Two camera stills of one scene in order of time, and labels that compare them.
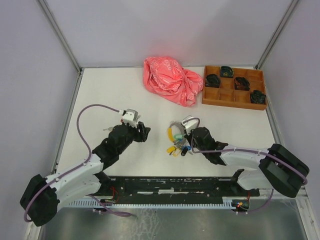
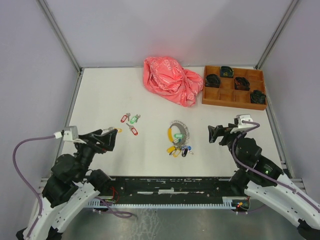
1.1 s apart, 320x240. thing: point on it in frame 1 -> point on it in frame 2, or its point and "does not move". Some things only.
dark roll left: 212,80 does not move
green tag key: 178,136 does not move
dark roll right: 258,97 does not move
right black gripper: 188,137 -> 219,130
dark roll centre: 241,83 does not move
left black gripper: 142,135 -> 107,140
